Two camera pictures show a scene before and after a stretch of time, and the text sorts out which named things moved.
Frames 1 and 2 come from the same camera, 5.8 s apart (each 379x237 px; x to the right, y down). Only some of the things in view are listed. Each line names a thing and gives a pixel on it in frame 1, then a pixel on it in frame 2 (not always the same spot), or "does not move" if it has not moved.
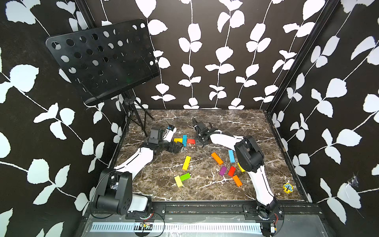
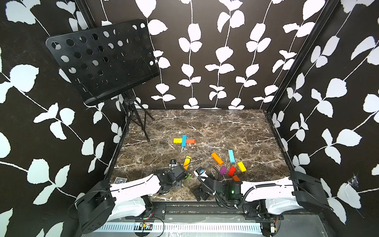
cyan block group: [231, 155] does not move
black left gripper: [176, 147] to [179, 184]
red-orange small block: [191, 141] does not move
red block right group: [232, 171] does not move
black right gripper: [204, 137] to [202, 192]
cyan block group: [185, 138] does not move
